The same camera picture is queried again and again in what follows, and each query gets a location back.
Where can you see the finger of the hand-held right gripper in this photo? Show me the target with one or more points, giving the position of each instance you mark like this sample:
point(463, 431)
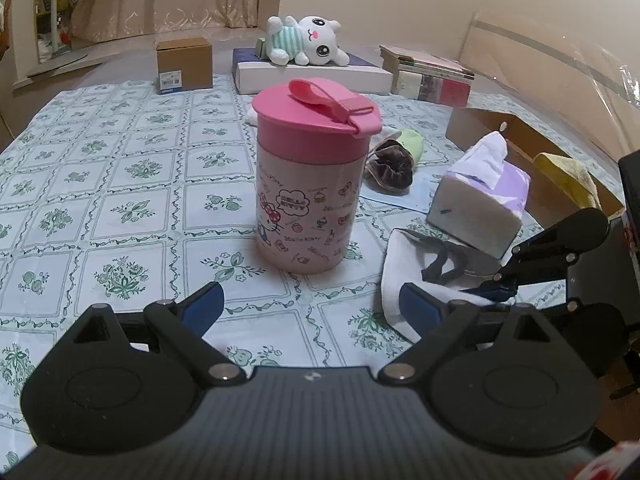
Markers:
point(595, 320)
point(560, 240)

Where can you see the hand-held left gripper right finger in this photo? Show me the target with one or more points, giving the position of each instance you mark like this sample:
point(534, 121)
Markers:
point(419, 305)

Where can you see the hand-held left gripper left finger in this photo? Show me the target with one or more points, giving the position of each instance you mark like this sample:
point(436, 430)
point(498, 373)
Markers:
point(204, 304)

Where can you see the light green cloth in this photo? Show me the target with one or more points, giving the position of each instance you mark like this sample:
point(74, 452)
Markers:
point(412, 142)

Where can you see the pale yellow towel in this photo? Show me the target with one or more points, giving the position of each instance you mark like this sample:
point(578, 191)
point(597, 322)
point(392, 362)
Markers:
point(565, 175)

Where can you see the purple tissue pack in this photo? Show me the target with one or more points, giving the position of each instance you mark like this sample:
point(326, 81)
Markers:
point(480, 210)

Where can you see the light blue cloth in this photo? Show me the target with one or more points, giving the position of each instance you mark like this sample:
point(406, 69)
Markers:
point(415, 201)

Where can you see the clear plastic sheet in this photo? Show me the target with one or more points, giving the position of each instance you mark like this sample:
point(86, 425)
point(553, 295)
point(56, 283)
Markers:
point(575, 75)

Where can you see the pink lidded cartoon cup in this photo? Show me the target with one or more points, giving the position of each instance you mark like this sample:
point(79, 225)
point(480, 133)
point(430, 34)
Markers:
point(305, 200)

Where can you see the red spine book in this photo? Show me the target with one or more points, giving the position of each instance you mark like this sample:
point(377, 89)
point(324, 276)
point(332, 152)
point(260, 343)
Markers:
point(456, 94)

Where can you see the grey patterned book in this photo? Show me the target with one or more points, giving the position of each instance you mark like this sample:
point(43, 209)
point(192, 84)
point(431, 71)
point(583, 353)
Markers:
point(431, 89)

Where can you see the white spine book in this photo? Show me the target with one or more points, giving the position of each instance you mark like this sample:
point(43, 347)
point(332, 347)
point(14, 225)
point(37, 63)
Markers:
point(407, 84)

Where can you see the small brown cardboard box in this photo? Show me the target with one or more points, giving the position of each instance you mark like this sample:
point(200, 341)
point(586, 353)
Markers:
point(182, 62)

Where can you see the flat white box blue top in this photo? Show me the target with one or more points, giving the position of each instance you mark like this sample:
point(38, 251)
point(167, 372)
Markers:
point(310, 77)

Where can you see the small green box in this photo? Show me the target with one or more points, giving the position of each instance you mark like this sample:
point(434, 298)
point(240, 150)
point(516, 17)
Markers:
point(261, 47)

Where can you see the white cat plush toy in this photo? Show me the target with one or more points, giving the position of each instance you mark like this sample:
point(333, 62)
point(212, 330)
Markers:
point(310, 35)

